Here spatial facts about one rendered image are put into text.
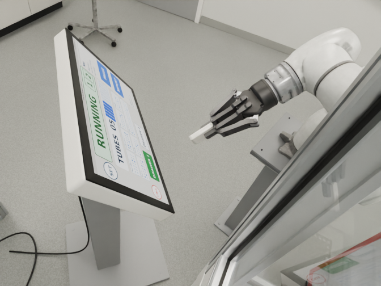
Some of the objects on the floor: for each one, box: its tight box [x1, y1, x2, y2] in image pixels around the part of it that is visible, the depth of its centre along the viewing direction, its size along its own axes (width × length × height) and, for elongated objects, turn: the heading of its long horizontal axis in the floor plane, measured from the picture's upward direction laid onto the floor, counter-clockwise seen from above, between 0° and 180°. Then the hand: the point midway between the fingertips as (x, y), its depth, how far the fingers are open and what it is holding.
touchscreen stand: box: [65, 197, 170, 286], centre depth 113 cm, size 50×45×102 cm
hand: (203, 133), depth 70 cm, fingers closed
